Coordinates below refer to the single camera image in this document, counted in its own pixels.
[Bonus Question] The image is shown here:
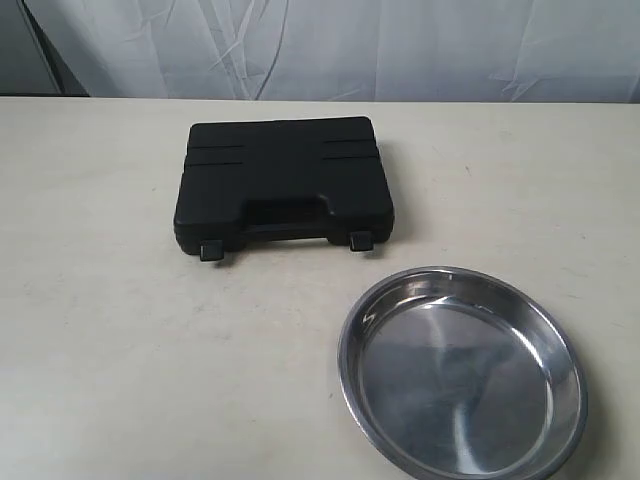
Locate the black plastic tool case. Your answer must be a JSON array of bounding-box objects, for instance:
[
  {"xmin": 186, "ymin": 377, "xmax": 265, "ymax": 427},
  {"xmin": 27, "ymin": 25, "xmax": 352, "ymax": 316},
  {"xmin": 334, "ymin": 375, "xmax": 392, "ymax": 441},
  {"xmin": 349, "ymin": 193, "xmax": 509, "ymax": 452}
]
[{"xmin": 173, "ymin": 116, "xmax": 395, "ymax": 262}]

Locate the round stainless steel tray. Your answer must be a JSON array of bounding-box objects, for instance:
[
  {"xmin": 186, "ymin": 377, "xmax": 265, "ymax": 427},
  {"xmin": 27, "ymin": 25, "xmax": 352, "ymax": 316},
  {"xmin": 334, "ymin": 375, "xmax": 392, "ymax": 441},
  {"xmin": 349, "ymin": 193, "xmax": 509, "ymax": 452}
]
[{"xmin": 337, "ymin": 266, "xmax": 588, "ymax": 479}]

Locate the white backdrop curtain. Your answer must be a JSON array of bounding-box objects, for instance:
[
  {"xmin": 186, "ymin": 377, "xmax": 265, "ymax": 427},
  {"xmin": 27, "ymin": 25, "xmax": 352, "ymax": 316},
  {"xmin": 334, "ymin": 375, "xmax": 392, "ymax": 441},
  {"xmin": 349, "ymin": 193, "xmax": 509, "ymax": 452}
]
[{"xmin": 1, "ymin": 1, "xmax": 639, "ymax": 103}]

